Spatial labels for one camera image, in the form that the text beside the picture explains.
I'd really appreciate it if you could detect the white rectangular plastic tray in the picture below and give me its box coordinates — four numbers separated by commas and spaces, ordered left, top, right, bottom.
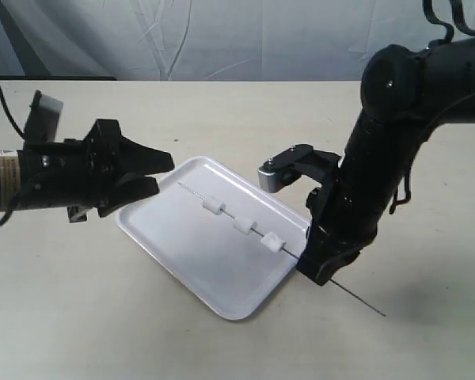
116, 156, 309, 321

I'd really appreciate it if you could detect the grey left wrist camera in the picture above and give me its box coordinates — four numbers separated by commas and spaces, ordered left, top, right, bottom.
24, 90, 63, 143

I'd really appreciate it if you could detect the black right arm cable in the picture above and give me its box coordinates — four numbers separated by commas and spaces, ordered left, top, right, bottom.
389, 0, 475, 215

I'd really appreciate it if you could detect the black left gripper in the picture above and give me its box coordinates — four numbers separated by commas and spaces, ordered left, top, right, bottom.
65, 119, 173, 222

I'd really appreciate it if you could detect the grey wrinkled backdrop curtain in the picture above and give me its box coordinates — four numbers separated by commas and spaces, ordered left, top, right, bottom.
0, 0, 475, 83

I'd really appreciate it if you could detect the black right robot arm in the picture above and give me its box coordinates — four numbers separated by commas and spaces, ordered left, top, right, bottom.
296, 38, 475, 285

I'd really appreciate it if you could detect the white marshmallow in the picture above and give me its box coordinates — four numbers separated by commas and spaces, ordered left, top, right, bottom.
260, 232, 286, 252
233, 216, 256, 235
202, 197, 226, 215

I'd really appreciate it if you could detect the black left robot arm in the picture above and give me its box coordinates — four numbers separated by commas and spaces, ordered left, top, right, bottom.
0, 119, 174, 222

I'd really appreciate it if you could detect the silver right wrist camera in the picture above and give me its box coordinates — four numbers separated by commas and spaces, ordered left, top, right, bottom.
257, 144, 314, 193

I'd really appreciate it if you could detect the thin metal skewer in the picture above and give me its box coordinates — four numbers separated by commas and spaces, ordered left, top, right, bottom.
177, 181, 387, 317

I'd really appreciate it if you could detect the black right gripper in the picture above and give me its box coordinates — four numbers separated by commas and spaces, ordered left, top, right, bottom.
295, 152, 378, 286

